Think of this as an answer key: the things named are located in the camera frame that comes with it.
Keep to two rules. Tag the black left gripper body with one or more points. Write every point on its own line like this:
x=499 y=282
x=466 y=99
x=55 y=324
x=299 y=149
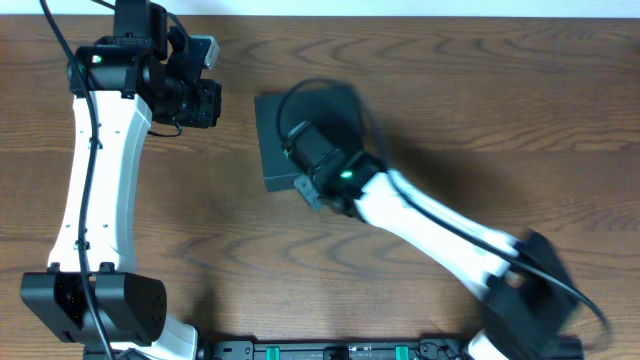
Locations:
x=208 y=103

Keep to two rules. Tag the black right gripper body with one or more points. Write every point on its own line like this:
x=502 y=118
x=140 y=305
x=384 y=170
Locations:
x=311 y=185

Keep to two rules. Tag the dark green box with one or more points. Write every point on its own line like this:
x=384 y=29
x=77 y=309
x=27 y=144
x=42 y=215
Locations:
x=332 y=110

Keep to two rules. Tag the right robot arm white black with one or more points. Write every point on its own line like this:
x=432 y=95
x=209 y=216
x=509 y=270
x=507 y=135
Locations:
x=525 y=292

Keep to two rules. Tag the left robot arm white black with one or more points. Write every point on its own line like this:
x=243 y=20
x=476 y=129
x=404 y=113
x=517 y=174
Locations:
x=91 y=292

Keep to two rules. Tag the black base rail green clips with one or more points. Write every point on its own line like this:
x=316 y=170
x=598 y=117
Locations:
x=423 y=349

